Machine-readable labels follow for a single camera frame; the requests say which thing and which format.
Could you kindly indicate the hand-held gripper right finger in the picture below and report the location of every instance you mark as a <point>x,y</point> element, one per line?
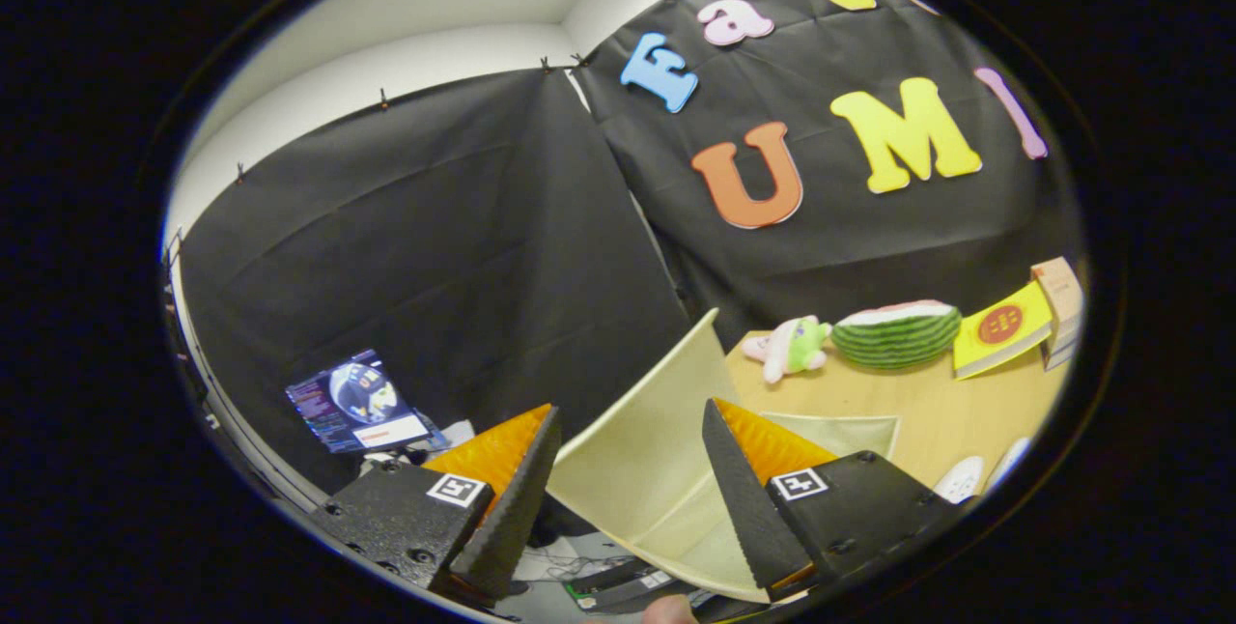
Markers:
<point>748,508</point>

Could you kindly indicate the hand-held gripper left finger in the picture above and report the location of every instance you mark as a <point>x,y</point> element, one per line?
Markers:
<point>512,518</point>

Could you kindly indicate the pale green fabric storage box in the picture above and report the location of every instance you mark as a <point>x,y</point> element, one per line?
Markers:
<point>647,440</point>

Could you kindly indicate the white canvas shoe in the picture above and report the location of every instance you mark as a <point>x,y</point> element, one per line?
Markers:
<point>1009,462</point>
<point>961,479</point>

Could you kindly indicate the black electronic box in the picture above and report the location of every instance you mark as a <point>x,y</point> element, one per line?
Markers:
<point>618,585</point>

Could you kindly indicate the white flat object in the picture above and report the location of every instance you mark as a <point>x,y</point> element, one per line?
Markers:
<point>454,436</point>

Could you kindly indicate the pink and green plush toy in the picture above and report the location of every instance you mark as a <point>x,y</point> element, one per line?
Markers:
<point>792,346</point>

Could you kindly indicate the laptop with lit screen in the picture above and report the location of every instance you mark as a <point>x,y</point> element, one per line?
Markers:
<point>357,402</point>

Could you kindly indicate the watermelon slice plush toy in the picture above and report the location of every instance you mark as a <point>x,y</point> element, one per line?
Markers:
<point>898,334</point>

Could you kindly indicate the yellow book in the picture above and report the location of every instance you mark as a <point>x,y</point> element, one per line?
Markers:
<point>999,329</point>

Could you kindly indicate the pale paperback book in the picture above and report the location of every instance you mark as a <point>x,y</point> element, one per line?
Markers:
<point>1058,360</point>
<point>1064,344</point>

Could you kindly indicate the beige cover book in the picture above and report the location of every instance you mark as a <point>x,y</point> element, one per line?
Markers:
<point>1057,291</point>

